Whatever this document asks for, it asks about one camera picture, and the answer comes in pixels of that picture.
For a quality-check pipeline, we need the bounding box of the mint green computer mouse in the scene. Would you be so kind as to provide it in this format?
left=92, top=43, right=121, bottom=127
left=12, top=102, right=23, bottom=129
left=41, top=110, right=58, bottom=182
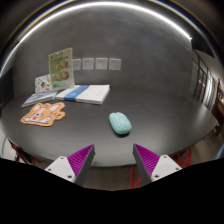
left=108, top=111, right=133, bottom=136

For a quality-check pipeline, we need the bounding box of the white book with blue band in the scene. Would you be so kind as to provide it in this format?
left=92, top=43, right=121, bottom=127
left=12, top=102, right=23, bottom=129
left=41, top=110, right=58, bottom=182
left=55, top=84, right=111, bottom=106

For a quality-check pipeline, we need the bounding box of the orange corgi-shaped mouse pad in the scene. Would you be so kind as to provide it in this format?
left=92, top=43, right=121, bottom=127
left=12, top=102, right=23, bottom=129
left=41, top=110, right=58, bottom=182
left=20, top=101, right=67, bottom=127

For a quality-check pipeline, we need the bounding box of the white sticker-print card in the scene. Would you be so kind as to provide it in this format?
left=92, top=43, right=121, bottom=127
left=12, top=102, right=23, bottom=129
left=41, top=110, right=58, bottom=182
left=34, top=73, right=54, bottom=94

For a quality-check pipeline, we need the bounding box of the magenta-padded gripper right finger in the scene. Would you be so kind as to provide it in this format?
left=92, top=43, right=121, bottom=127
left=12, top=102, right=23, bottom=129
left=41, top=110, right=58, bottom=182
left=132, top=143, right=183, bottom=186

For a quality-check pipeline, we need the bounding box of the grey striped book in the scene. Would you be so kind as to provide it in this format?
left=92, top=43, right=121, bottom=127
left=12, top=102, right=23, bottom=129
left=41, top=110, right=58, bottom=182
left=21, top=89, right=58, bottom=109

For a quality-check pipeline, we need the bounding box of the white ceiling light strip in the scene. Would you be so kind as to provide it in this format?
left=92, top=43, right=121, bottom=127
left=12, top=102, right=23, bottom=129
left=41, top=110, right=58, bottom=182
left=0, top=1, right=194, bottom=79

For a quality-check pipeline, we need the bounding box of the green menu sign stand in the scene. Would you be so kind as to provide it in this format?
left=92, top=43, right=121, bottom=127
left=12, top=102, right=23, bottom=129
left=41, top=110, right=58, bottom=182
left=48, top=47, right=76, bottom=91

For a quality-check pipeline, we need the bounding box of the red metal table frame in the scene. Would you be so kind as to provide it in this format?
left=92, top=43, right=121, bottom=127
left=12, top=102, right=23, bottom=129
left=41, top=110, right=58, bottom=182
left=125, top=148, right=193, bottom=190

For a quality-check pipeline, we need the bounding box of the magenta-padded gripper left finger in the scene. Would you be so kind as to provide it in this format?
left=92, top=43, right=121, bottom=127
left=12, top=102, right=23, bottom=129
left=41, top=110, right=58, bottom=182
left=44, top=143, right=96, bottom=187

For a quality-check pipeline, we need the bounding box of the black-framed glass partition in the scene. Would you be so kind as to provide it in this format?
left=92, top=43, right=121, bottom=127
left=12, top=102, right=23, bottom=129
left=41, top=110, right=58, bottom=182
left=189, top=49, right=222, bottom=112

